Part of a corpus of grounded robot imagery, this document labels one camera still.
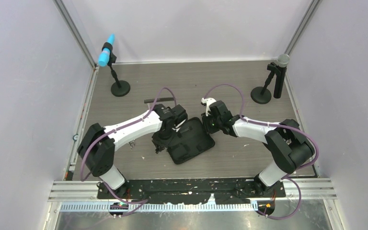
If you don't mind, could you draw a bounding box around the black zip tool case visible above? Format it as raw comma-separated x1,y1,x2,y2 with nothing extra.
167,117,215,164

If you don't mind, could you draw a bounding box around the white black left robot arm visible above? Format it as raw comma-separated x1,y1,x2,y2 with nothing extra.
77,104,188,198

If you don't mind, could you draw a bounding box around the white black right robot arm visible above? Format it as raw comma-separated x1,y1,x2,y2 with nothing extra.
201,98,315,197

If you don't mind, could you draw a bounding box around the black hair comb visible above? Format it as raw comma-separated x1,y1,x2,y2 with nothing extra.
144,97,174,104

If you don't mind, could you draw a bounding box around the black right microphone stand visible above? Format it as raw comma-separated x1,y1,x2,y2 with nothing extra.
250,62,280,104

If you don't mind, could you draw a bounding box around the black microphone stand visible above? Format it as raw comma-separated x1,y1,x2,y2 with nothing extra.
250,62,280,104
107,54,131,97

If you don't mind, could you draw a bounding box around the black left microphone stand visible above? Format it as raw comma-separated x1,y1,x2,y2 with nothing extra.
107,54,131,97

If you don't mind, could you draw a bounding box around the black silver microphone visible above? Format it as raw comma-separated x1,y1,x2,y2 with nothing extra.
274,54,290,99

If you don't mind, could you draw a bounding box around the blue microphone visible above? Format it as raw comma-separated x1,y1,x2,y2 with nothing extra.
98,34,116,67

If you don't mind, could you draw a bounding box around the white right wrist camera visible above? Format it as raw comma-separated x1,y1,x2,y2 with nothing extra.
201,97,216,116

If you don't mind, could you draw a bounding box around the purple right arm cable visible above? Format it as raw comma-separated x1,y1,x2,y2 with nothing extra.
203,83,320,221

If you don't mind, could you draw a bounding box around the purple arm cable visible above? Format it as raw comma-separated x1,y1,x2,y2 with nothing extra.
203,83,320,221
80,87,178,217

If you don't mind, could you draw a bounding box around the black mounting base plate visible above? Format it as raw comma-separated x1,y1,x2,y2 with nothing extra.
96,178,286,205

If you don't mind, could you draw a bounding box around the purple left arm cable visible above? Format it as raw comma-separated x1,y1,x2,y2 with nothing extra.
80,87,178,217

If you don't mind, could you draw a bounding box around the aluminium frame rail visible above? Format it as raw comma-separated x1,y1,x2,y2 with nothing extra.
48,178,337,212

